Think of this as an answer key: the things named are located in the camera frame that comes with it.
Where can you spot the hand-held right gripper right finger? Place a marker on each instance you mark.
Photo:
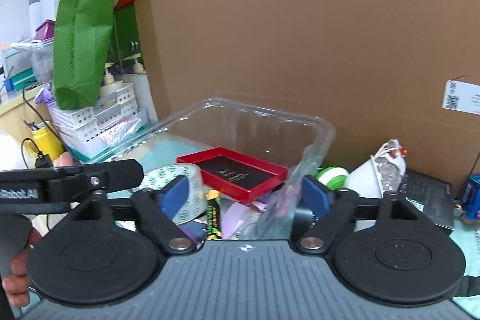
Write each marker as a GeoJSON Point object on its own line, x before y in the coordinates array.
{"type": "Point", "coordinates": [315, 196]}

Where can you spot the pink paper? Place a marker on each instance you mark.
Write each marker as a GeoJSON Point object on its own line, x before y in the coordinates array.
{"type": "Point", "coordinates": [236, 217]}

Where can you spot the yellow cup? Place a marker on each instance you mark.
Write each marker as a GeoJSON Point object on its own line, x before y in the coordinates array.
{"type": "Point", "coordinates": [47, 143]}

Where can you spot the large cardboard box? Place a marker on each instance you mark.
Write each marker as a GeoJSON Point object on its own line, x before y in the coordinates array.
{"type": "Point", "coordinates": [300, 24]}

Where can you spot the red box lid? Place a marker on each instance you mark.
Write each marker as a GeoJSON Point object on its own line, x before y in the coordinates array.
{"type": "Point", "coordinates": [258, 188]}

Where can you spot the green fabric bag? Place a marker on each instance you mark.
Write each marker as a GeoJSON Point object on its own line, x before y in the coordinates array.
{"type": "Point", "coordinates": [82, 24]}

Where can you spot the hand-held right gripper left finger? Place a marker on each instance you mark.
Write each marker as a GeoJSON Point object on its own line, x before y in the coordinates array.
{"type": "Point", "coordinates": [174, 196]}

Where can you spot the green patterned tape roll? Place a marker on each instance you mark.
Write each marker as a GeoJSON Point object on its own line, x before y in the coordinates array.
{"type": "Point", "coordinates": [157, 173]}

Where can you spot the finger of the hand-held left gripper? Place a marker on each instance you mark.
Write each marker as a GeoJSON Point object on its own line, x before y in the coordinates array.
{"type": "Point", "coordinates": [365, 214]}

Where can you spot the teal cloth mat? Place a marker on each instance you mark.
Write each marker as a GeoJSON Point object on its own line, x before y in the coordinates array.
{"type": "Point", "coordinates": [465, 245]}

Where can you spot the white ribbed bowl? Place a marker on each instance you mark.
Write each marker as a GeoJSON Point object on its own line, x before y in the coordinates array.
{"type": "Point", "coordinates": [363, 177]}

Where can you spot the blue carton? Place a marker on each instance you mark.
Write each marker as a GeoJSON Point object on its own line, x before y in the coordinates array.
{"type": "Point", "coordinates": [472, 196]}

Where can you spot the clear plastic container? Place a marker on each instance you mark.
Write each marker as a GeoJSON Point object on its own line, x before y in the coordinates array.
{"type": "Point", "coordinates": [243, 117]}

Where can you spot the white shipping label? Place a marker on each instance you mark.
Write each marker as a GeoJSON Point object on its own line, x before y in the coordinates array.
{"type": "Point", "coordinates": [461, 97]}

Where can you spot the clear plastic bag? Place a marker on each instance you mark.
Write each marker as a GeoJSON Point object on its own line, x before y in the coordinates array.
{"type": "Point", "coordinates": [123, 132]}

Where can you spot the beige side table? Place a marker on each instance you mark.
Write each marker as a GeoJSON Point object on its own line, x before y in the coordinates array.
{"type": "Point", "coordinates": [11, 117]}

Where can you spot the white perforated basket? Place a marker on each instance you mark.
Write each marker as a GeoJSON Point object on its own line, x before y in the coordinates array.
{"type": "Point", "coordinates": [82, 117]}

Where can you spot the green acrylic panel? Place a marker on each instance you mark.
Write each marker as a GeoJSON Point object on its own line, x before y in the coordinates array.
{"type": "Point", "coordinates": [125, 27]}

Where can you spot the white thermos bottle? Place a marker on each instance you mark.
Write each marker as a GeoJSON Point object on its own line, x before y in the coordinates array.
{"type": "Point", "coordinates": [34, 12]}

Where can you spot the green white jar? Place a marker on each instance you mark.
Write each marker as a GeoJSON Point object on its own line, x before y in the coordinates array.
{"type": "Point", "coordinates": [332, 175]}

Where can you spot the purple small item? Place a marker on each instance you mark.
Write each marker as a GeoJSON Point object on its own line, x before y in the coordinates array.
{"type": "Point", "coordinates": [191, 230]}

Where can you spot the black box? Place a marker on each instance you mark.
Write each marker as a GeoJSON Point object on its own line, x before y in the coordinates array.
{"type": "Point", "coordinates": [427, 192]}

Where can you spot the cream pump bottle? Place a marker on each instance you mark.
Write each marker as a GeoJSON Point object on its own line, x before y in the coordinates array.
{"type": "Point", "coordinates": [108, 85]}
{"type": "Point", "coordinates": [137, 65]}

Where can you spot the person's left hand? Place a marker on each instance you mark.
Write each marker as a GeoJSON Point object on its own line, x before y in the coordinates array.
{"type": "Point", "coordinates": [17, 282]}

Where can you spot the teal box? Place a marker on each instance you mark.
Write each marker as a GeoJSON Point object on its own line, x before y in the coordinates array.
{"type": "Point", "coordinates": [20, 80]}

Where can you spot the purple box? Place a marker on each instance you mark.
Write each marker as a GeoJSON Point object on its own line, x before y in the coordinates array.
{"type": "Point", "coordinates": [45, 29]}

